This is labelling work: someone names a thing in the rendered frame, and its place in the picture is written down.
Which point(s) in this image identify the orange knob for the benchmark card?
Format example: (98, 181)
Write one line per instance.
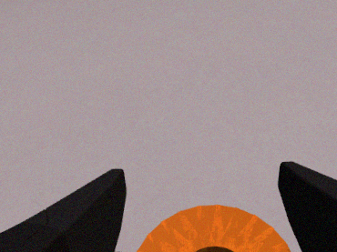
(213, 229)

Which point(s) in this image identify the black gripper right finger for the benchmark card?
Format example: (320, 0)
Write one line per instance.
(310, 201)

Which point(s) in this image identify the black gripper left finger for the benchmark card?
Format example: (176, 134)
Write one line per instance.
(88, 220)

